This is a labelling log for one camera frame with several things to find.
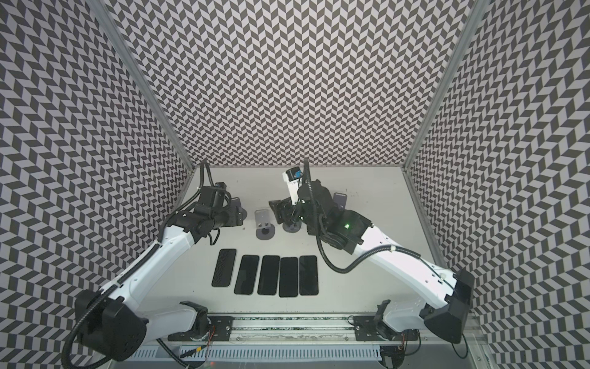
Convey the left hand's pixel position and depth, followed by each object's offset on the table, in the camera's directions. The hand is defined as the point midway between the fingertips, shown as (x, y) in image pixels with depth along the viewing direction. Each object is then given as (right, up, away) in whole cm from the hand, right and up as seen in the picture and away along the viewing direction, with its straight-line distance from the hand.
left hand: (232, 215), depth 82 cm
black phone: (-4, -20, +3) cm, 21 cm away
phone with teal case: (+20, -24, +1) cm, 31 cm away
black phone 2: (+13, -22, +2) cm, 26 cm away
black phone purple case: (+28, -22, 0) cm, 35 cm away
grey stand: (+9, -8, +14) cm, 19 cm away
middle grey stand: (+21, -7, +12) cm, 25 cm away
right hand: (+20, +5, -15) cm, 25 cm away
